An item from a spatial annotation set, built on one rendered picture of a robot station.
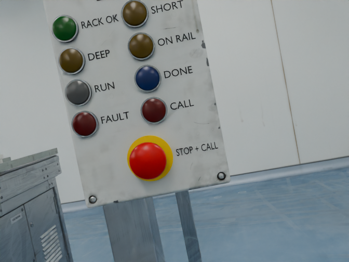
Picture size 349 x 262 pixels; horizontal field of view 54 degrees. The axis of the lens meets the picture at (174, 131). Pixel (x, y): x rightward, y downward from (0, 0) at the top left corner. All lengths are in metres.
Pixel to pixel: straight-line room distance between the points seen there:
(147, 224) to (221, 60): 3.37
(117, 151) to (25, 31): 4.08
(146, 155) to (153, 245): 0.16
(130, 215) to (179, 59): 0.22
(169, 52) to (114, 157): 0.13
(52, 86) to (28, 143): 0.75
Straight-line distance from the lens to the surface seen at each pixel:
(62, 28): 0.41
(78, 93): 0.39
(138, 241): 0.48
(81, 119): 0.39
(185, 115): 0.38
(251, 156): 3.80
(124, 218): 0.47
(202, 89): 0.38
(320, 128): 3.91
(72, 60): 0.40
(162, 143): 0.38
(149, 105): 0.38
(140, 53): 0.38
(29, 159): 1.69
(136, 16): 0.39
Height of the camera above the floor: 0.90
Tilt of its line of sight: 3 degrees down
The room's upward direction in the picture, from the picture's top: 11 degrees counter-clockwise
